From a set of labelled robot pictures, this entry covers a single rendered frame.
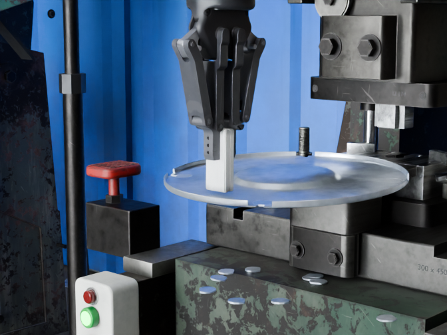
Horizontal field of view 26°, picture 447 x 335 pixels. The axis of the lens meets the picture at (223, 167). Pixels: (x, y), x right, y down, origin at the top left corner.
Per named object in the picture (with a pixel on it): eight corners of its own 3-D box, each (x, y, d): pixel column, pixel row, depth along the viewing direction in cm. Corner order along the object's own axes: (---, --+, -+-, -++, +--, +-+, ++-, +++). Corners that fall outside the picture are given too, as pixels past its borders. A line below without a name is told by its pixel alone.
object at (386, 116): (400, 129, 131) (402, 102, 130) (370, 126, 134) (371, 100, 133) (413, 127, 133) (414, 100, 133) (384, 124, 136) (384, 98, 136)
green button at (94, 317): (93, 330, 127) (92, 310, 127) (79, 326, 129) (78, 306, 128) (100, 328, 128) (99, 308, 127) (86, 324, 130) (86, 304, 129)
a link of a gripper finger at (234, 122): (210, 27, 107) (219, 27, 108) (211, 127, 109) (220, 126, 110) (236, 28, 105) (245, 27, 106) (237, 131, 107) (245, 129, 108)
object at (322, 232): (302, 304, 111) (303, 188, 108) (212, 281, 120) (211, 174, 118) (417, 262, 129) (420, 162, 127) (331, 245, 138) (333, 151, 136)
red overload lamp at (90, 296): (92, 308, 127) (92, 290, 126) (80, 304, 128) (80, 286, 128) (98, 306, 128) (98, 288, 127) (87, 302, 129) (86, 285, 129)
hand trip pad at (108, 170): (110, 222, 137) (109, 169, 136) (82, 216, 141) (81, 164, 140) (146, 214, 142) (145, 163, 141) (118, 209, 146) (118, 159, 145)
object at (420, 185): (422, 200, 127) (424, 165, 126) (329, 186, 137) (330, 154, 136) (456, 191, 134) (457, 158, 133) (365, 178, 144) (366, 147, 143)
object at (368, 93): (432, 127, 122) (433, 84, 121) (305, 116, 135) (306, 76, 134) (491, 117, 134) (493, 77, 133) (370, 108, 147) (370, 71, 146)
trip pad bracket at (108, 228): (132, 338, 138) (130, 203, 135) (88, 324, 144) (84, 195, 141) (162, 328, 142) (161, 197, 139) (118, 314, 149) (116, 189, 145)
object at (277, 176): (201, 155, 133) (201, 149, 133) (416, 159, 126) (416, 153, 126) (130, 204, 105) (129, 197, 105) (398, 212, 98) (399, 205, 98)
